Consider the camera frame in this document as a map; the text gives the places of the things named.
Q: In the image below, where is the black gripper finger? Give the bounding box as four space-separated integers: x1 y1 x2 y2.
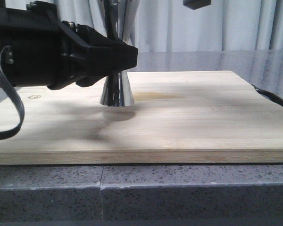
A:
74 24 138 87
183 0 212 9

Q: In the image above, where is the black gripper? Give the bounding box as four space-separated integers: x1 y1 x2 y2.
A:
0 0 75 90

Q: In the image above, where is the steel double jigger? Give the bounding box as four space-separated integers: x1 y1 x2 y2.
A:
98 0 140 107

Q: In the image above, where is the grey curtain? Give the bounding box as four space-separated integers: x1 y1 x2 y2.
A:
4 0 283 52

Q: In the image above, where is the wooden cutting board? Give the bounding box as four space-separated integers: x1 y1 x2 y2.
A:
0 71 283 165

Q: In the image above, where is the black ribbon cable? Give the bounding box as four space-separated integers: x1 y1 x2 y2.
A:
0 45 25 141

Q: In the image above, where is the black strap under board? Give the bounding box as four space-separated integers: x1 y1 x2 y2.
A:
250 83 283 110

